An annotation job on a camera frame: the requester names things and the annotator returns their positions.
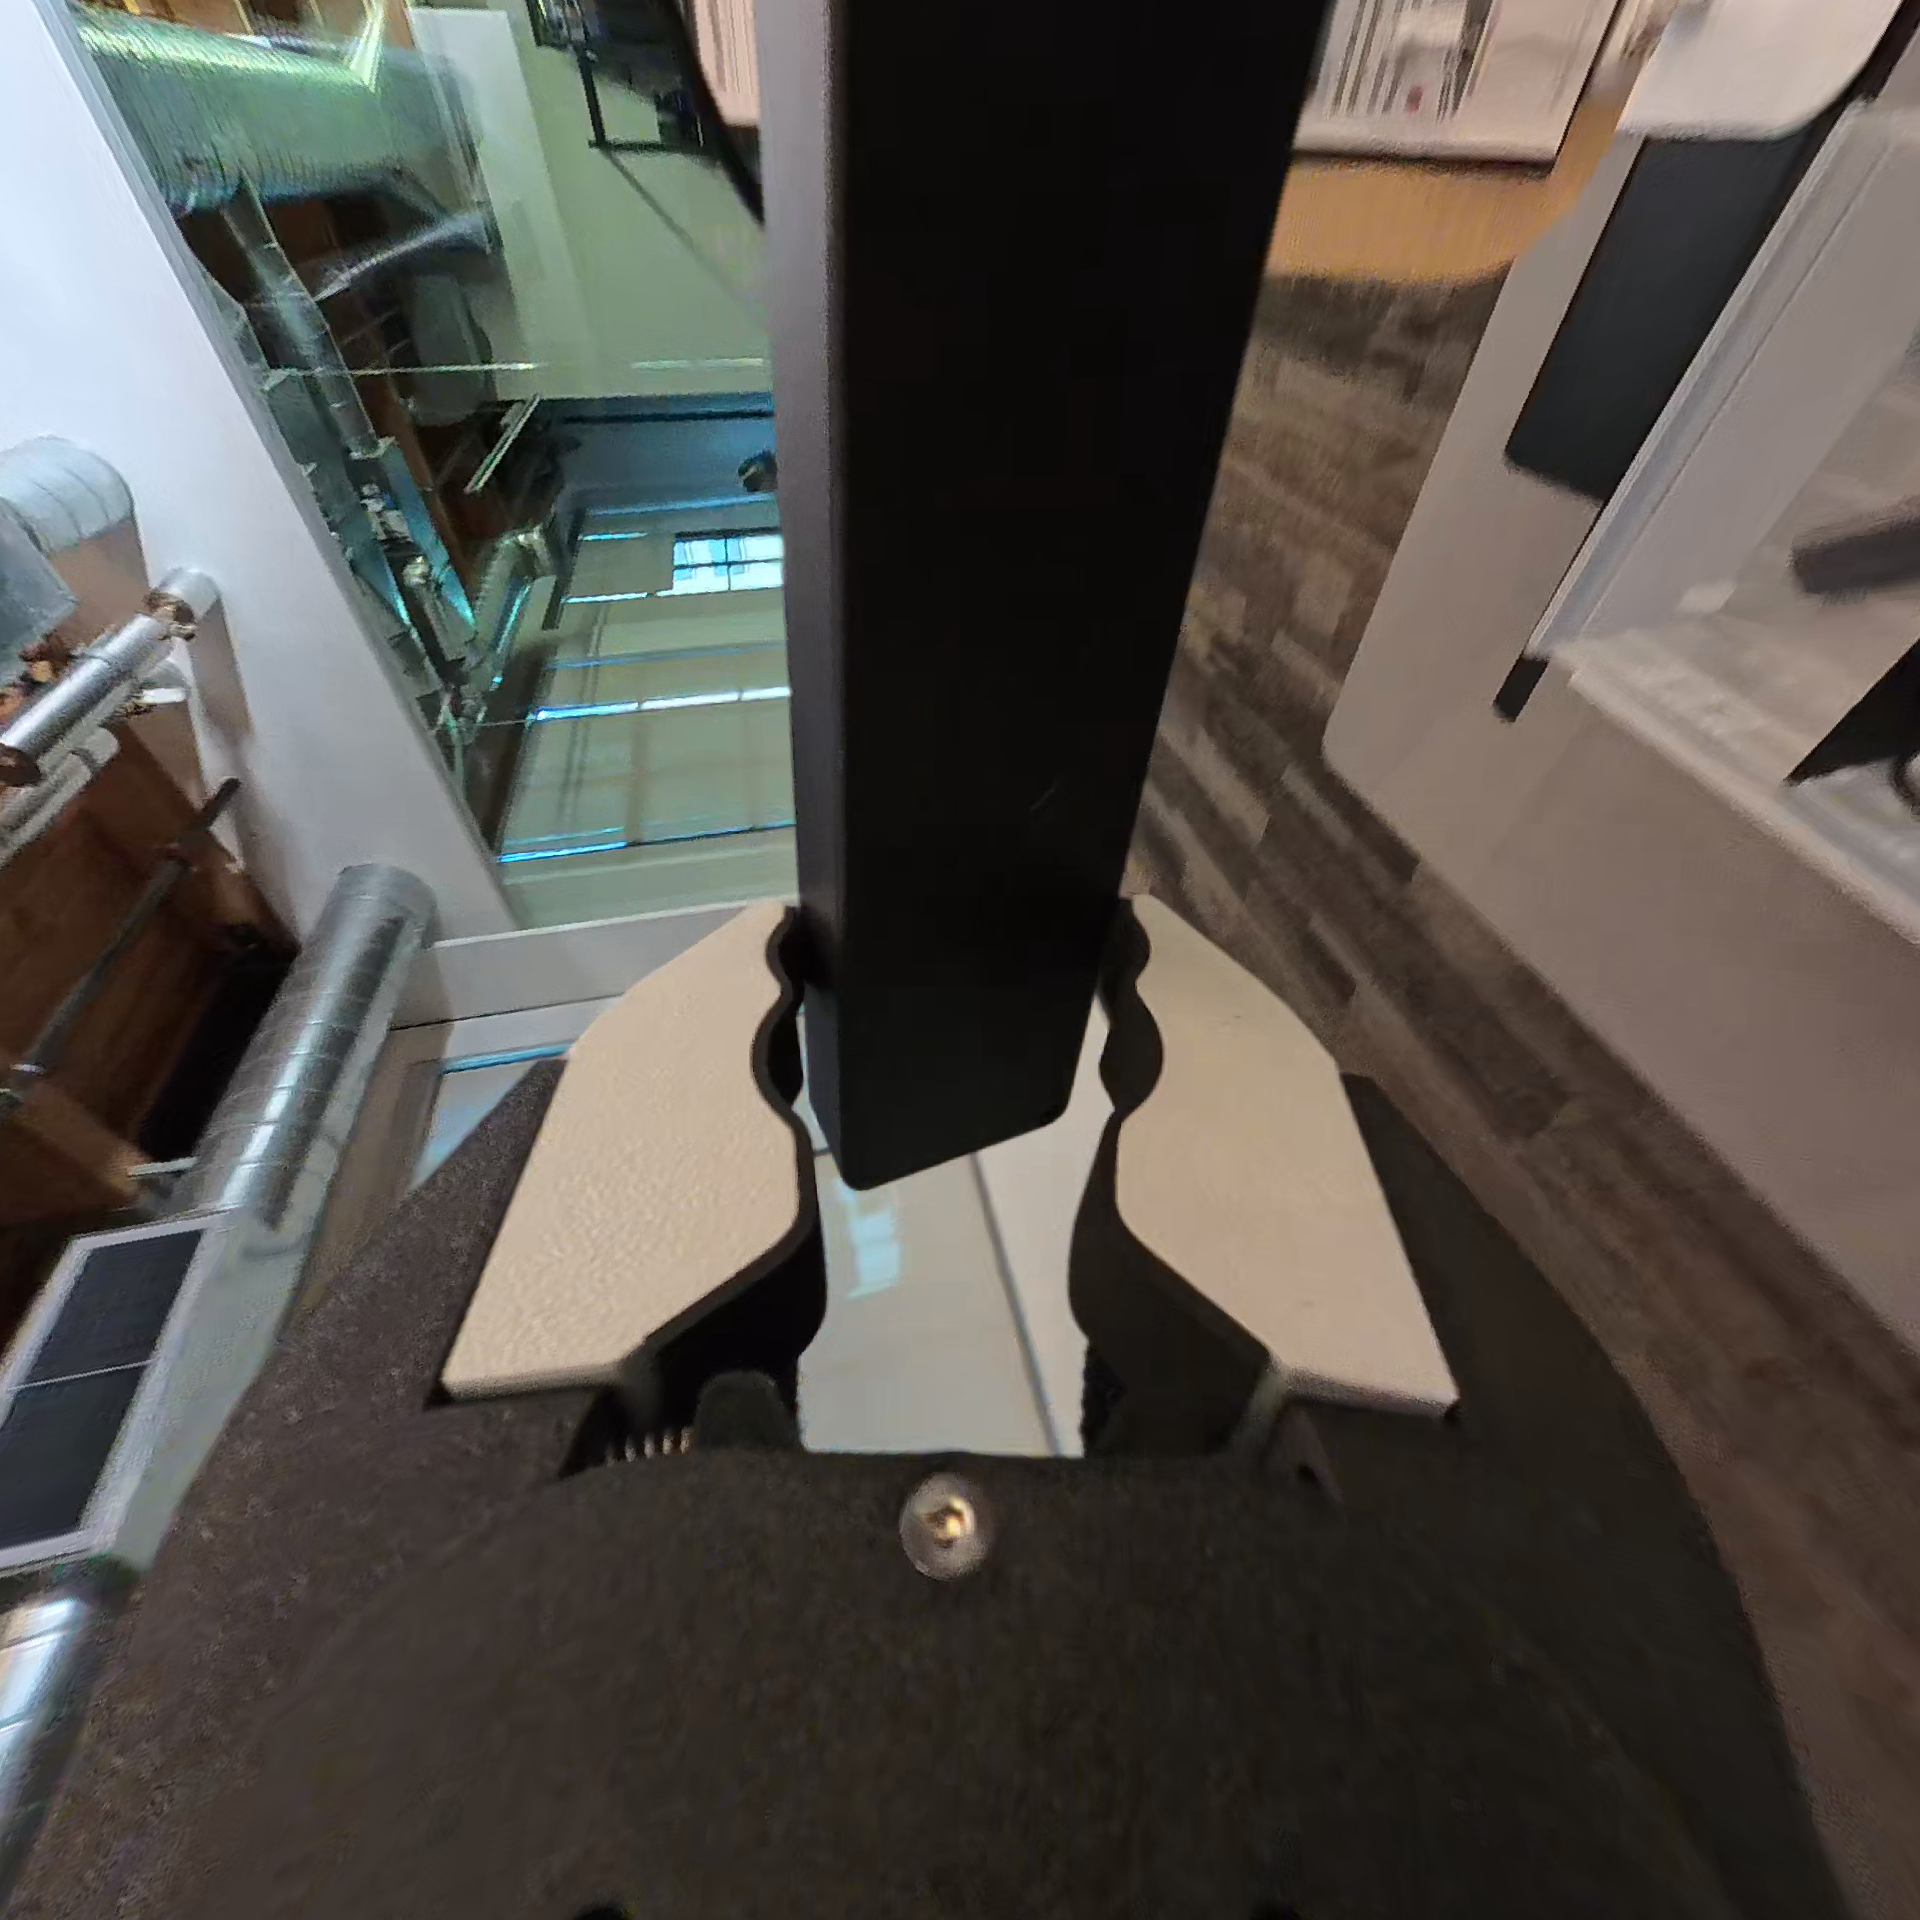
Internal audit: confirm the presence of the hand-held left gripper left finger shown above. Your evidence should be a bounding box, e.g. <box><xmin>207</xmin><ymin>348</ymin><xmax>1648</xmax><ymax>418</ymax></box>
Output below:
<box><xmin>439</xmin><ymin>902</ymin><xmax>829</xmax><ymax>1460</ymax></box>

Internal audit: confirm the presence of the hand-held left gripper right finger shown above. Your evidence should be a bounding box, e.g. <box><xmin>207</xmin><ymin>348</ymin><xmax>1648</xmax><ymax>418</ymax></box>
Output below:
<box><xmin>1066</xmin><ymin>892</ymin><xmax>1467</xmax><ymax>1460</ymax></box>

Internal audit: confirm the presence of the black USB hub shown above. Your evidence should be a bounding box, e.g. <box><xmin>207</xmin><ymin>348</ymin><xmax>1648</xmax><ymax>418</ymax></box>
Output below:
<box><xmin>754</xmin><ymin>0</ymin><xmax>1340</xmax><ymax>1196</ymax></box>

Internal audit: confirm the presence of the clear plastic bin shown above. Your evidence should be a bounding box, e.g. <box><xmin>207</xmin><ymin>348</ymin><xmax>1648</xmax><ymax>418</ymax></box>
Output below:
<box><xmin>1531</xmin><ymin>93</ymin><xmax>1920</xmax><ymax>939</ymax></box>

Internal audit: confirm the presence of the dark flat desk mat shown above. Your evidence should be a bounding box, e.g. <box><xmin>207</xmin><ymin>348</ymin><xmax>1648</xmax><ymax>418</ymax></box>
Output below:
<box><xmin>1499</xmin><ymin>116</ymin><xmax>1840</xmax><ymax>508</ymax></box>

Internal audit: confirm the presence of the silver ventilation duct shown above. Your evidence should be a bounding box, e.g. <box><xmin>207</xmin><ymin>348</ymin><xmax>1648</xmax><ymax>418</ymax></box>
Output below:
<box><xmin>0</xmin><ymin>439</ymin><xmax>230</xmax><ymax>788</ymax></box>
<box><xmin>0</xmin><ymin>861</ymin><xmax>444</xmax><ymax>1567</ymax></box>

